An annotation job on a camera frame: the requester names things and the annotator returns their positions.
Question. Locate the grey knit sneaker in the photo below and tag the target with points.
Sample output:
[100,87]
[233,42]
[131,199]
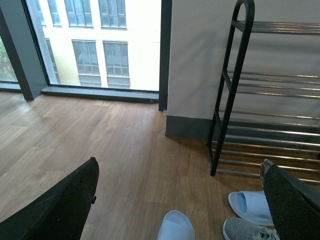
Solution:
[235,228]

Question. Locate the dark grey window frame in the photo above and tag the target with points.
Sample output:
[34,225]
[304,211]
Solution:
[96,49]

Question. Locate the light blue slide slipper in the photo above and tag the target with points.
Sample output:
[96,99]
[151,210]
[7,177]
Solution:
[251,206]
[176,226]

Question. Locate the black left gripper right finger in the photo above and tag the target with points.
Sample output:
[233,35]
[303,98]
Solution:
[294,206]

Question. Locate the black metal shoe rack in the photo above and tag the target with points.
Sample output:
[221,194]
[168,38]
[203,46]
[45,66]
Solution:
[268,104]

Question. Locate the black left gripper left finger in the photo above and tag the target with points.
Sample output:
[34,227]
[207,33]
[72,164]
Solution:
[61,212]

